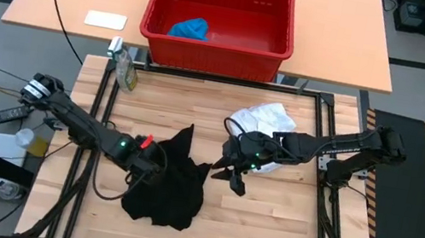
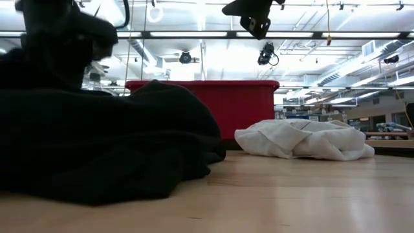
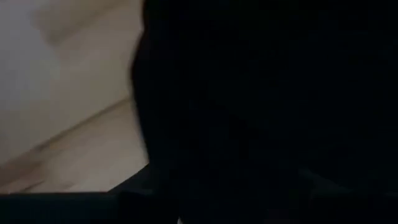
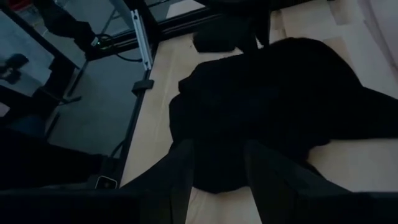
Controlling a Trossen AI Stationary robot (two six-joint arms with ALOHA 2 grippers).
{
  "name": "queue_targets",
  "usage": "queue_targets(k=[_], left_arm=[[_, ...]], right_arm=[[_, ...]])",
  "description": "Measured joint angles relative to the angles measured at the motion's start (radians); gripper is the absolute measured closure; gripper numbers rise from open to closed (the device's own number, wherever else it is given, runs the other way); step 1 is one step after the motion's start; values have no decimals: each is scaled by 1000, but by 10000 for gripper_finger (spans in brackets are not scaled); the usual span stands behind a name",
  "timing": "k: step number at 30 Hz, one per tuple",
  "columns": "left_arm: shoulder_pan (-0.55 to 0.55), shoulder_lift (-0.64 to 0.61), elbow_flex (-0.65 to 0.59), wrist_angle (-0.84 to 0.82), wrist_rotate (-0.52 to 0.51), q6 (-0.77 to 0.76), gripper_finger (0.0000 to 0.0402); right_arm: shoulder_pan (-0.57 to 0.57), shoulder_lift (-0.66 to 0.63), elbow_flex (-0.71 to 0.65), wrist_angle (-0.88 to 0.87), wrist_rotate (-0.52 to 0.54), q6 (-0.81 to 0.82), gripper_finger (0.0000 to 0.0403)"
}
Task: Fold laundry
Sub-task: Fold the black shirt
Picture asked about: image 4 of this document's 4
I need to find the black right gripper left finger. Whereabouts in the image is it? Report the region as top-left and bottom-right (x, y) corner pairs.
(121, 139), (195, 224)

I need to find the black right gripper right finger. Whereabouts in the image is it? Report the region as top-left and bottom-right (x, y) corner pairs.
(245, 139), (352, 224)

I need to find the black garment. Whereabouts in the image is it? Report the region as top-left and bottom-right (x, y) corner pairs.
(169, 36), (398, 194)

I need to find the white-edged smartphone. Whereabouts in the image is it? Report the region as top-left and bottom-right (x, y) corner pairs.
(95, 175), (119, 190)

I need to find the silver aluminium rail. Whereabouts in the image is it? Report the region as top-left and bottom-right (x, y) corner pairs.
(129, 8), (154, 72)

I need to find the black leader arm handle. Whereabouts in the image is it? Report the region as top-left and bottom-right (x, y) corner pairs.
(32, 0), (100, 62)

